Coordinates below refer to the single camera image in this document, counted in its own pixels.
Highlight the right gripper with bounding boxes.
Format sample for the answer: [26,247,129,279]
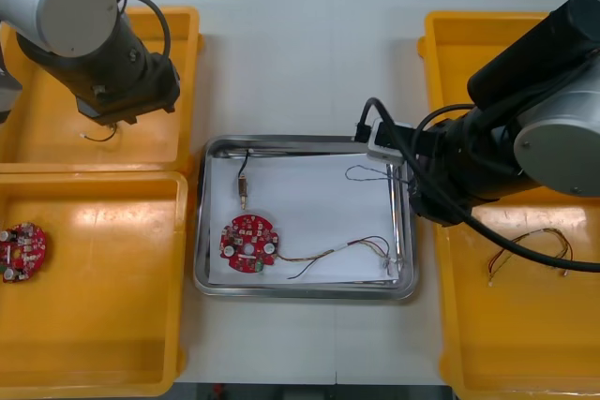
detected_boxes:
[407,173,473,228]

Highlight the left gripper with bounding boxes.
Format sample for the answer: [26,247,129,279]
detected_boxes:
[74,51,182,128]

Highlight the thin grey wire harness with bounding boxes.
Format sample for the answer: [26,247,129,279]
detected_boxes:
[345,164,416,186]

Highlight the red black green-yellow wire harness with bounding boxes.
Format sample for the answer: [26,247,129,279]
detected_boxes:
[486,228,577,288]
[276,235,402,281]

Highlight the yellow-orange plastic bin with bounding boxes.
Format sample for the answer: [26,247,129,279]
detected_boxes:
[435,186,600,400]
[0,170,190,397]
[416,10,600,207]
[0,6,206,174]

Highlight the small metal solenoid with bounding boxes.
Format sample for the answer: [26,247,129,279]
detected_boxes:
[234,148,255,212]

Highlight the steel tray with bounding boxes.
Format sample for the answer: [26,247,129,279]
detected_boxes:
[193,134,420,302]

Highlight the round red circuit board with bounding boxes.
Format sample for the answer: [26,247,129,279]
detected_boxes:
[0,221,52,284]
[218,213,282,275]

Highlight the thin black wire harness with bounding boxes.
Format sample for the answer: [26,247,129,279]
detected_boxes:
[78,123,118,143]

